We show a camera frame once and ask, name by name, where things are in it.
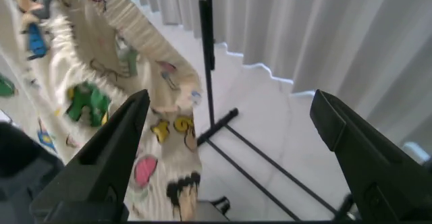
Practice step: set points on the black clothes rack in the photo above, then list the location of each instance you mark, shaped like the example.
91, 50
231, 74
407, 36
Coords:
207, 31

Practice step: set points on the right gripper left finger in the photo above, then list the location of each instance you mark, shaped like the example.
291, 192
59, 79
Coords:
101, 170

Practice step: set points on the cream printed garment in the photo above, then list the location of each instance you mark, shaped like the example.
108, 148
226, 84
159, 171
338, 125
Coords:
67, 65

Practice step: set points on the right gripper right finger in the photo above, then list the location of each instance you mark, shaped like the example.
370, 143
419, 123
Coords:
381, 183

